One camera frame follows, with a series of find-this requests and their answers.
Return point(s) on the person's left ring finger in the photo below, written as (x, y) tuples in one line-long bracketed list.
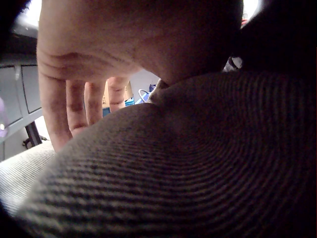
[(75, 106)]

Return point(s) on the person's left middle finger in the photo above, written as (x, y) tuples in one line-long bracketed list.
[(93, 104)]

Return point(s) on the blue crate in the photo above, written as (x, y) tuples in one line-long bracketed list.
[(129, 102)]

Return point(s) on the person's left little finger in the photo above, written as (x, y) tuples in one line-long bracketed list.
[(53, 109)]

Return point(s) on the person's left hand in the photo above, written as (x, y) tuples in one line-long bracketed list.
[(128, 39)]

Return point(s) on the cardboard box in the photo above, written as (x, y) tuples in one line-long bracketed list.
[(105, 96)]

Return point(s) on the grey ribbed cloth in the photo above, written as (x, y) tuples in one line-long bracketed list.
[(188, 158)]

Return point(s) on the grey cabinet with black leg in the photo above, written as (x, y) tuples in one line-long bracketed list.
[(27, 94)]

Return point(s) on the person's left index finger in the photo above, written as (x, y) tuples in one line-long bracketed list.
[(118, 93)]

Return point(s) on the person's left thumb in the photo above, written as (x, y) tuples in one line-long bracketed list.
[(162, 84)]

